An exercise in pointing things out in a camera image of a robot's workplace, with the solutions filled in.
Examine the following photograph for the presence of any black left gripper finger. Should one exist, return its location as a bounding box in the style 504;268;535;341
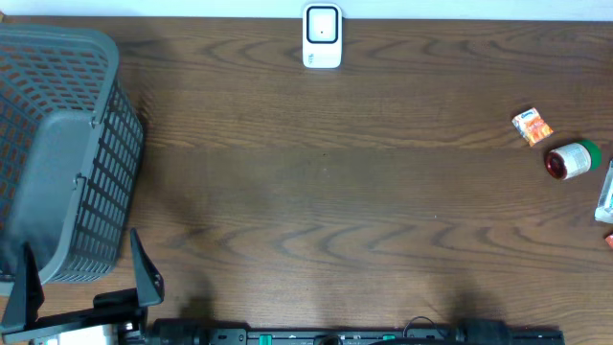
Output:
130;228;165;307
1;242;44;334

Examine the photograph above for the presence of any orange small carton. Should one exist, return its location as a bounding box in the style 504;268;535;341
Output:
511;107;554;147

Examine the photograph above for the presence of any white jar green lid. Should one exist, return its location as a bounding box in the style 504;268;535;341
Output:
545;140;602;180

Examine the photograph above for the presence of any white blue medicine box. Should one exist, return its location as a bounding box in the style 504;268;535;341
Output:
594;161;613;224

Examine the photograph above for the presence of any red chocolate bar wrapper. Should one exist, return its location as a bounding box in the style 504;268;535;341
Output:
604;235;613;248

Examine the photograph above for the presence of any white barcode scanner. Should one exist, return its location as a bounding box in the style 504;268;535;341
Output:
302;3;343;69

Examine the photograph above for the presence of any dark grey plastic basket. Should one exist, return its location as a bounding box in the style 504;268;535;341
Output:
1;24;145;295

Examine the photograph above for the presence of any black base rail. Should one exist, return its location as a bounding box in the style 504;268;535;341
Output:
144;316;566;345

